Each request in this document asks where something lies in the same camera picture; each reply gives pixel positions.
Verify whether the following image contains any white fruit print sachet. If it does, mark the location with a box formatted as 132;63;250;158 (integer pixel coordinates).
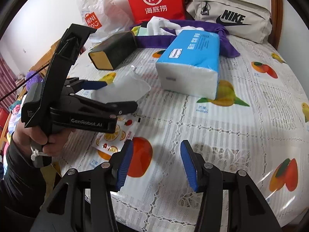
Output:
92;115;141;160

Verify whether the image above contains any clear plastic bag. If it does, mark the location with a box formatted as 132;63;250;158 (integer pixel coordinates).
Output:
91;66;151;103

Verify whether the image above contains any green fruit snack packet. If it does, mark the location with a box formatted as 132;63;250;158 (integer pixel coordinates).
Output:
131;25;152;36

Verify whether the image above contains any white paper towel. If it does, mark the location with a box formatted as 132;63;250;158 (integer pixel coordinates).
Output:
146;16;204;36

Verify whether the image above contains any dark sleeve forearm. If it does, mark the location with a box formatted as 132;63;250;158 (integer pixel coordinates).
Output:
1;140;46;231

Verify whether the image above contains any person's left hand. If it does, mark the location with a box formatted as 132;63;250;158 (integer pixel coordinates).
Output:
12;121;76;157

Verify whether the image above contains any purple plush toy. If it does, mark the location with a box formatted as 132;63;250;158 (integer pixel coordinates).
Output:
25;71;43;92

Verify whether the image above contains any black and gold box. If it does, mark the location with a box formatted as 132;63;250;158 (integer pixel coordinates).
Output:
88;31;137;70

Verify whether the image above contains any purple towel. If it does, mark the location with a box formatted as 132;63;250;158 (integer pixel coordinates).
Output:
130;20;240;58

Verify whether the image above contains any fruit print tablecloth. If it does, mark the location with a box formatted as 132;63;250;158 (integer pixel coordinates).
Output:
56;34;309;232

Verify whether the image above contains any white Miniso plastic bag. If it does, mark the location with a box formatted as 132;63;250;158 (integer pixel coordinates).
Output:
76;0;133;44

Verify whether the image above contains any blue white tissue pack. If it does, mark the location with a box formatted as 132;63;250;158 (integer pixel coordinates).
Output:
155;29;221;101

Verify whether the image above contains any brown wooden headboard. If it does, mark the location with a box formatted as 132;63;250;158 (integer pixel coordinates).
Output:
268;0;283;49

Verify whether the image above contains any beige Nike waist bag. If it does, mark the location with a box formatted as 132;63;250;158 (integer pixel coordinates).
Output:
186;0;272;44

